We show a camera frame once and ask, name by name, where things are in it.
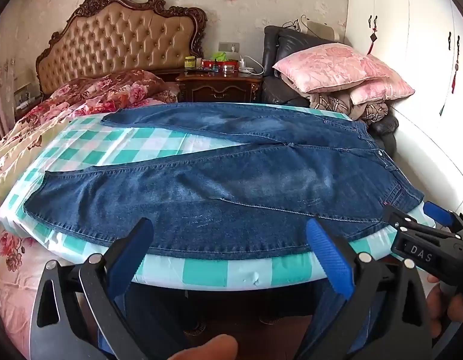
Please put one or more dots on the tufted leather carved headboard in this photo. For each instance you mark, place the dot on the tufted leather carved headboard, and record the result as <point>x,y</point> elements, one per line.
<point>122,41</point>

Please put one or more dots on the wall socket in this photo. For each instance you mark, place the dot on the wall socket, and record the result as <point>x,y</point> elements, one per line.
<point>229,46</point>

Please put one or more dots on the person's left hand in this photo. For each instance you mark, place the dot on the person's left hand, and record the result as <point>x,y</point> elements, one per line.
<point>209,348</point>

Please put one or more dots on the beige plaid blanket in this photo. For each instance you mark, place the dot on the beige plaid blanket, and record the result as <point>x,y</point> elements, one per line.
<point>329,103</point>

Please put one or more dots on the green plastic bag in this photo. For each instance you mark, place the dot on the green plastic bag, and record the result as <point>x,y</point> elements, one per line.
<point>219,56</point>

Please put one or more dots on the blue denim pants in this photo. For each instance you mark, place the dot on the blue denim pants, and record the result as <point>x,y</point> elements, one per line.
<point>216,180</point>

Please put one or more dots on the small pink floral pillow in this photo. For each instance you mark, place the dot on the small pink floral pillow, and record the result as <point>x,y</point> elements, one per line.
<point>385,90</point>

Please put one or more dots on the white wardrobe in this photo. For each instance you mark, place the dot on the white wardrobe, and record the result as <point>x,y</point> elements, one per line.
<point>404,26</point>

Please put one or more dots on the red knot ornament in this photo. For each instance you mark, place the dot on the red knot ornament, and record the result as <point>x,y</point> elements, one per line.
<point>373,37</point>

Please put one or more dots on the red tassel ornament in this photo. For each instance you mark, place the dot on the red tassel ornament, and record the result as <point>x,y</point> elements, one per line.
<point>455,67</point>

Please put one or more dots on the black leather armchair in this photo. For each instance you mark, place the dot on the black leather armchair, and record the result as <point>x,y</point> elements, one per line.
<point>270,52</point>

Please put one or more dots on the person's right hand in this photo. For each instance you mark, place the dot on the person's right hand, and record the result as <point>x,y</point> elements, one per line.
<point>456,307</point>

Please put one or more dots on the large pink floral pillow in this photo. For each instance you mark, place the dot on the large pink floral pillow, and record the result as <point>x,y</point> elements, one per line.
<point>329,63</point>

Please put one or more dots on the round metal tin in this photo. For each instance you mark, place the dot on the round metal tin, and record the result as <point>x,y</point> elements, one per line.
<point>228,69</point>

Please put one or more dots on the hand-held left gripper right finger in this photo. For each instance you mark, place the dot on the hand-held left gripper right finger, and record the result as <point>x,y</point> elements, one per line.
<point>329,258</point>

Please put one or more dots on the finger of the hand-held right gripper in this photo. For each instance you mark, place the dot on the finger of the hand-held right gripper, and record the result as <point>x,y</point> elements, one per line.
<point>404,222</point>
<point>437,213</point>

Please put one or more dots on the dark wooden nightstand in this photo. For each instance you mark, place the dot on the dark wooden nightstand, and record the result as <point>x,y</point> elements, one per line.
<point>216,88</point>

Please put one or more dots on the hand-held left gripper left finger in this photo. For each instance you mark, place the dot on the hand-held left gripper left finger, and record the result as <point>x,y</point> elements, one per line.
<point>132,255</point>

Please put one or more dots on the red floral quilt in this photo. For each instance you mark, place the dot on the red floral quilt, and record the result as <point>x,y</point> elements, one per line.
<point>104,90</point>

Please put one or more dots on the yellow box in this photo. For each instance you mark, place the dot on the yellow box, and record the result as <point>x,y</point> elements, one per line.
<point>190,63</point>

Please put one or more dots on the teal white checked tablecloth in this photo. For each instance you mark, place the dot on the teal white checked tablecloth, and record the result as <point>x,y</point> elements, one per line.
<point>149,146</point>

